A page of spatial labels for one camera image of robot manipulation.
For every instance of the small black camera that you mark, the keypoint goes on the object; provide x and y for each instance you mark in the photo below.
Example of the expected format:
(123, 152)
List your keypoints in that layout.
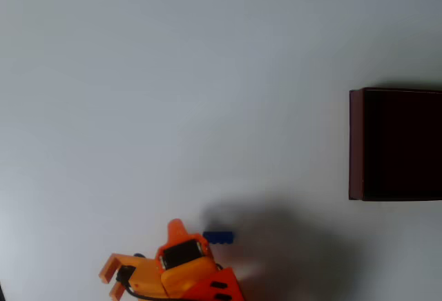
(125, 274)

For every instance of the black object at frame edge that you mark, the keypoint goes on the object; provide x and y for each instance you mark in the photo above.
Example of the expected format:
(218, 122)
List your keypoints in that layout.
(1, 292)

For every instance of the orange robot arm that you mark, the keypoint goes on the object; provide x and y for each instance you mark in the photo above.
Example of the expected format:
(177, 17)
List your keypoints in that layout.
(221, 287)

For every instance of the small blue block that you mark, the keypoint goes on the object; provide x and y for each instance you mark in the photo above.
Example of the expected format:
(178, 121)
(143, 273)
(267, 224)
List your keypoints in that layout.
(218, 238)

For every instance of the dark red box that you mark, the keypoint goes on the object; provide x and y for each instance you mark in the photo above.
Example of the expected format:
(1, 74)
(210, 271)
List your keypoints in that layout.
(397, 145)

